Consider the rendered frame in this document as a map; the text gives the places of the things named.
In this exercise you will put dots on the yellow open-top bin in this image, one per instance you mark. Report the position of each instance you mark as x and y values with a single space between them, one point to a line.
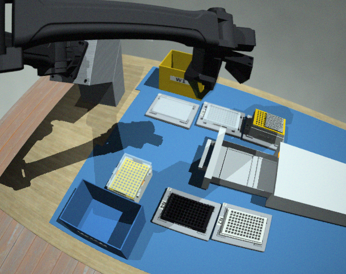
171 74

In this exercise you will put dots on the blue open-top bin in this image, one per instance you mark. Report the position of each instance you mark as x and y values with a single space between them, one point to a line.
104 218

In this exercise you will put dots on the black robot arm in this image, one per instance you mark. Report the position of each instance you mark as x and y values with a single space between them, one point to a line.
66 25

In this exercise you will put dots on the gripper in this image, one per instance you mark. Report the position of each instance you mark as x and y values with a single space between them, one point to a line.
193 74

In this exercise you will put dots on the blue bench mat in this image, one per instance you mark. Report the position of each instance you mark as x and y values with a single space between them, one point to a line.
295 244

